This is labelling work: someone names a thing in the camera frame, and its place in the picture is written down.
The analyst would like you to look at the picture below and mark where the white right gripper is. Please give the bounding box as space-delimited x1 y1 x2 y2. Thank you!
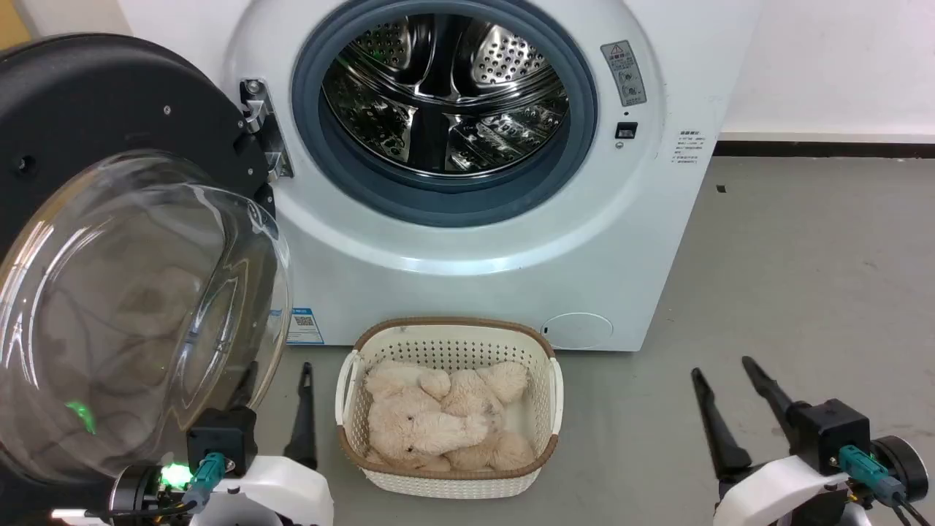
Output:
690 356 871 526

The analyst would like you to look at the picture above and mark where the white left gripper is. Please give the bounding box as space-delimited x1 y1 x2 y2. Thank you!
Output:
190 361 335 526

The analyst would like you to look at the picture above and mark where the black washer door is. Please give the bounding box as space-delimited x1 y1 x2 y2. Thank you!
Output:
0 33 294 489

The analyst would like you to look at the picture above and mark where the white front-load washing machine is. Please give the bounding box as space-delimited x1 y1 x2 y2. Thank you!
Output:
117 0 762 353

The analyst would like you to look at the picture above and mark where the blue and white QR sticker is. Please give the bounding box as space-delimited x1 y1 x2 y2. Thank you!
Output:
286 307 325 346

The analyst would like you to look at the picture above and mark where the beige plush toy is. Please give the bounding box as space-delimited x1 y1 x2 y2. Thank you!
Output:
363 359 537 473

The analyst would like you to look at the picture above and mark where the round white filter cover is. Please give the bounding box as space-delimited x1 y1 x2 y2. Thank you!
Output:
540 312 614 351

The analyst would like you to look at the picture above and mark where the white perforated laundry basket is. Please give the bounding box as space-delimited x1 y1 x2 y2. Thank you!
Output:
335 316 565 500

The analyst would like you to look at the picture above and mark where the stainless steel washer drum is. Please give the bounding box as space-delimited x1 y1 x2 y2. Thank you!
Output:
321 13 570 178

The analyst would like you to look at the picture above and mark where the grey warning sticker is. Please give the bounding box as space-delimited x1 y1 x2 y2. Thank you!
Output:
600 39 649 108

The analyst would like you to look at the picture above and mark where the teal-plug left gripper cable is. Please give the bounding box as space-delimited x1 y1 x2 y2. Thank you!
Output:
150 451 229 521

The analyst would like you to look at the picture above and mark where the teal-plug gripper cable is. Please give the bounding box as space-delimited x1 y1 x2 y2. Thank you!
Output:
150 451 229 521
838 444 935 526

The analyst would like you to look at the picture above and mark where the teal-plug right gripper cable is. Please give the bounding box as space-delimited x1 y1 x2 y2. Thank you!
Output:
838 444 935 526

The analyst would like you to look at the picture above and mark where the black wall baseboard strip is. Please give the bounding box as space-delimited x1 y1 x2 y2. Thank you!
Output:
713 140 935 159

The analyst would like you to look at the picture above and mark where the metal door hinge bracket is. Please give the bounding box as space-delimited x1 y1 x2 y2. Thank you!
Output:
240 78 295 183

